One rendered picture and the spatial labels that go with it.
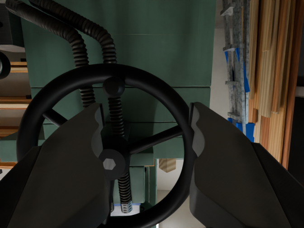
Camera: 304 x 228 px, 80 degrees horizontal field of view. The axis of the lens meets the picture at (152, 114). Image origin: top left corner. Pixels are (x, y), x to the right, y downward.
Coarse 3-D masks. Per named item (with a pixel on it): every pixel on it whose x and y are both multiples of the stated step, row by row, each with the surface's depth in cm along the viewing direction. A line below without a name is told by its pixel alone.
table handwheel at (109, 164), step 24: (72, 72) 25; (96, 72) 25; (120, 72) 25; (144, 72) 26; (48, 96) 26; (168, 96) 26; (24, 120) 26; (24, 144) 27; (120, 144) 28; (144, 144) 28; (120, 168) 27; (192, 168) 29; (144, 216) 31; (168, 216) 31
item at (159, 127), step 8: (48, 128) 46; (56, 128) 46; (104, 128) 46; (136, 128) 47; (144, 128) 47; (152, 128) 47; (160, 128) 47; (168, 128) 47; (48, 136) 46; (104, 136) 47; (136, 136) 47; (144, 136) 47
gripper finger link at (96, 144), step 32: (64, 128) 9; (96, 128) 9; (64, 160) 7; (96, 160) 7; (32, 192) 6; (64, 192) 6; (96, 192) 6; (32, 224) 5; (64, 224) 5; (96, 224) 6
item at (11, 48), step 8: (0, 8) 37; (0, 16) 37; (8, 16) 37; (16, 16) 39; (0, 24) 37; (8, 24) 37; (16, 24) 39; (0, 32) 38; (8, 32) 38; (16, 32) 39; (0, 40) 38; (8, 40) 38; (16, 40) 39; (0, 48) 43; (8, 48) 43; (16, 48) 43; (24, 48) 43
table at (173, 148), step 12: (0, 144) 46; (12, 144) 46; (168, 144) 48; (180, 144) 48; (0, 156) 47; (12, 156) 47; (132, 156) 38; (144, 156) 38; (156, 156) 48; (168, 156) 49; (180, 156) 49
